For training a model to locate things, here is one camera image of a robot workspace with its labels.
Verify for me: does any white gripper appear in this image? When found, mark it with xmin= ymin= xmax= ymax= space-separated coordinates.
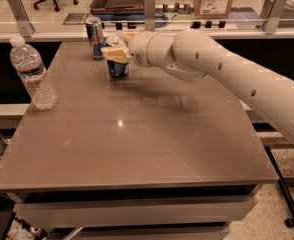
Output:
xmin=101 ymin=31 xmax=155 ymax=67

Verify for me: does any blue pepsi can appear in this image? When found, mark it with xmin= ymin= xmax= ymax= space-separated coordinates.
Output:
xmin=106 ymin=37 xmax=129 ymax=78

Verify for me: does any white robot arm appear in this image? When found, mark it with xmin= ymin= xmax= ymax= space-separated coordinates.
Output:
xmin=101 ymin=30 xmax=294 ymax=145

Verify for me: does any redbull can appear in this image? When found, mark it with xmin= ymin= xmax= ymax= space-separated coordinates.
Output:
xmin=85 ymin=16 xmax=105 ymax=60

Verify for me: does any clear plastic water bottle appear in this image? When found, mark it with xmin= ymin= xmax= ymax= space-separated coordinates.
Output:
xmin=10 ymin=34 xmax=58 ymax=110

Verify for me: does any cardboard box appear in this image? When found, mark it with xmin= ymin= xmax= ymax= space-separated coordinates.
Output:
xmin=193 ymin=0 xmax=233 ymax=19

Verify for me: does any upper grey drawer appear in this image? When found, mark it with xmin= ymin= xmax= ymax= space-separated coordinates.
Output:
xmin=14 ymin=196 xmax=257 ymax=229

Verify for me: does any grey drawer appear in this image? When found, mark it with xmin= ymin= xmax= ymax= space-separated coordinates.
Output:
xmin=49 ymin=223 xmax=229 ymax=240
xmin=14 ymin=196 xmax=257 ymax=229

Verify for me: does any lower grey drawer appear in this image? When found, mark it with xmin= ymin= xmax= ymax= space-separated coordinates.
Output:
xmin=49 ymin=223 xmax=229 ymax=240

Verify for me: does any black wheeled stand leg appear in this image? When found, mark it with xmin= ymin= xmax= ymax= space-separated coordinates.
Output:
xmin=265 ymin=147 xmax=294 ymax=228

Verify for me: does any middle metal glass post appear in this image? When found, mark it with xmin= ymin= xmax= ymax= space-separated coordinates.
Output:
xmin=144 ymin=0 xmax=155 ymax=31

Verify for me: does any metal glass post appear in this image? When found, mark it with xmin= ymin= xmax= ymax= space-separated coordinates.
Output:
xmin=144 ymin=0 xmax=155 ymax=31
xmin=262 ymin=0 xmax=287 ymax=34
xmin=7 ymin=0 xmax=34 ymax=38

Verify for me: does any left metal glass post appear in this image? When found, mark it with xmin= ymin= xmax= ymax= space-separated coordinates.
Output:
xmin=7 ymin=0 xmax=34 ymax=38

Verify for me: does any right metal glass post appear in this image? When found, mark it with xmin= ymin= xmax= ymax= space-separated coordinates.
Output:
xmin=262 ymin=0 xmax=287 ymax=34

